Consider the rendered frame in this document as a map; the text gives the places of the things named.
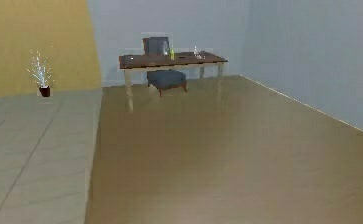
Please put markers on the dark blue upholstered chair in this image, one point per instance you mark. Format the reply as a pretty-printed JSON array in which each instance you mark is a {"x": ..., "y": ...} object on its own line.
[{"x": 165, "y": 78}]

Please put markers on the clear glass bottle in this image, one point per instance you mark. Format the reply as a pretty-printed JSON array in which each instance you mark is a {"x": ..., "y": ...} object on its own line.
[{"x": 195, "y": 51}]

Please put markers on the green bottle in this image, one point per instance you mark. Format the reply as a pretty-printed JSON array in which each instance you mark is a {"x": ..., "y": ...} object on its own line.
[{"x": 172, "y": 53}]

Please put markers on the brown table with pale legs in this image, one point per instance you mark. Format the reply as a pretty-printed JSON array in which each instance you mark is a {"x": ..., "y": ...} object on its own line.
[{"x": 155, "y": 61}]

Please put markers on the pale plant in dark pot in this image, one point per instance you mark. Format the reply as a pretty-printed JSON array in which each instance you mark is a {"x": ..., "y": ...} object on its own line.
[{"x": 42, "y": 76}]

